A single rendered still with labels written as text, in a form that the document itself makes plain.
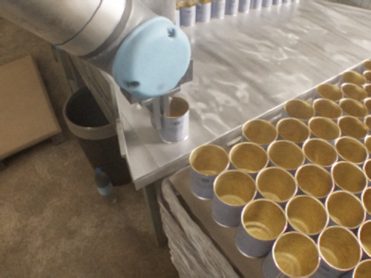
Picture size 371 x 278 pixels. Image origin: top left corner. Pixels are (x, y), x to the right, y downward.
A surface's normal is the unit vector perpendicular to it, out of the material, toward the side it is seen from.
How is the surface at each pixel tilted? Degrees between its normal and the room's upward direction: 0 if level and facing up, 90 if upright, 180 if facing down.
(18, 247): 0
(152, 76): 90
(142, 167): 0
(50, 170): 0
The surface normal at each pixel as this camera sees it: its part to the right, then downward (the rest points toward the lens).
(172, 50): 0.61, 0.59
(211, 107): 0.00, -0.66
